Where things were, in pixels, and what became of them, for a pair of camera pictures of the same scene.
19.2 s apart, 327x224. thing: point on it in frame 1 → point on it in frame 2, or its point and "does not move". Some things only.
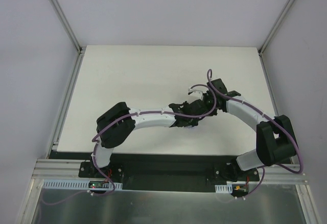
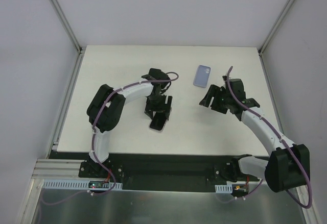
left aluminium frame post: [54, 3] does not move
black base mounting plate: [162, 171] does not move
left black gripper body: [195, 107] → [158, 107]
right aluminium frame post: [263, 44] does not move
